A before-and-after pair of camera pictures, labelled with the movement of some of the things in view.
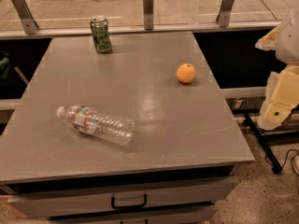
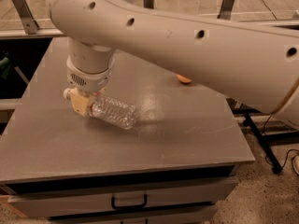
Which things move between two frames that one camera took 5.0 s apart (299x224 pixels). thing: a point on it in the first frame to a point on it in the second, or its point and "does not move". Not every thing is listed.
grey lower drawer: x=196 y=214 does not move
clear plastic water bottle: x=89 y=119 to x=109 y=110
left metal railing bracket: x=30 y=26 does not move
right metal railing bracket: x=223 y=17 does not move
